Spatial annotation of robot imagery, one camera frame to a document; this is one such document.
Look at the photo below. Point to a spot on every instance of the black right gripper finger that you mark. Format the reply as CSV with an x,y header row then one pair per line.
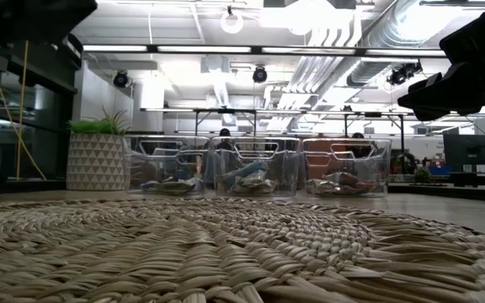
x,y
470,86
444,111

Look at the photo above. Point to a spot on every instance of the black computer monitor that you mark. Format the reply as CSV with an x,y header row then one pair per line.
x,y
467,151

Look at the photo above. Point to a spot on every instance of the black ceiling spotlight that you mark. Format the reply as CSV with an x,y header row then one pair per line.
x,y
400,76
120,80
259,75

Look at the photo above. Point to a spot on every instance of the long ceiling light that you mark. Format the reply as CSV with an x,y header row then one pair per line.
x,y
310,51
204,49
406,53
116,48

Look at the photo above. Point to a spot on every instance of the dark office desk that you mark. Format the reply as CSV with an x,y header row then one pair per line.
x,y
478,179

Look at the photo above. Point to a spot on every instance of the clear plastic bin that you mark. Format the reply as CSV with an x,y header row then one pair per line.
x,y
286,168
381,168
141,164

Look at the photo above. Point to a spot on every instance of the person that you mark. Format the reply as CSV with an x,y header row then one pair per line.
x,y
225,134
358,136

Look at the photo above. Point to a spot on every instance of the succulent in patterned white pot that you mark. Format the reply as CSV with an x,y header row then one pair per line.
x,y
97,160

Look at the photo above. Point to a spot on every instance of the round white pendant lamp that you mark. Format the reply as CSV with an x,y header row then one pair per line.
x,y
231,30

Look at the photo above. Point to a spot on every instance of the round woven straw placemat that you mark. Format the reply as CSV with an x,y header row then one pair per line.
x,y
225,252

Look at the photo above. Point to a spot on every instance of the silver air duct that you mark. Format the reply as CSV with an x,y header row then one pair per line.
x,y
377,42

